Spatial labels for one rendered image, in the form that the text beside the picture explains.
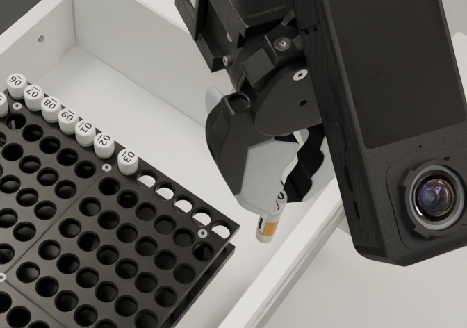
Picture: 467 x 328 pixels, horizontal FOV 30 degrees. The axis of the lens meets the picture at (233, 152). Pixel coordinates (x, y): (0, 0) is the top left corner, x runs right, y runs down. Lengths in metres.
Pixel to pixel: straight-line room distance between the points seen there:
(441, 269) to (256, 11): 0.41
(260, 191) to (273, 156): 0.03
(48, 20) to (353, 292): 0.30
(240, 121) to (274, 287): 0.20
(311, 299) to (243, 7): 0.37
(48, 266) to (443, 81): 0.28
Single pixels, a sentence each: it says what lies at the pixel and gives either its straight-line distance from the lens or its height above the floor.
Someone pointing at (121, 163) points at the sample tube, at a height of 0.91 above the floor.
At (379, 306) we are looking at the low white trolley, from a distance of 0.68.
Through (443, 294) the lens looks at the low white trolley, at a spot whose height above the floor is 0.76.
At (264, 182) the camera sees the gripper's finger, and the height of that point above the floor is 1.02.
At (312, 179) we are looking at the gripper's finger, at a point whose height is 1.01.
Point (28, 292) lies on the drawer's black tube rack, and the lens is 0.51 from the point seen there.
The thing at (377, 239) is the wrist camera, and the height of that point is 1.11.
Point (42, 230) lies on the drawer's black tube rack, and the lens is 0.52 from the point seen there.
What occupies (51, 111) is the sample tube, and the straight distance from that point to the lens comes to 0.55.
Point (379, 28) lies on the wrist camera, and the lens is 0.30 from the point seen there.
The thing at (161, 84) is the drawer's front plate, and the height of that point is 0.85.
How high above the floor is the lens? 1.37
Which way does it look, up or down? 58 degrees down
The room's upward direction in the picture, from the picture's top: 10 degrees clockwise
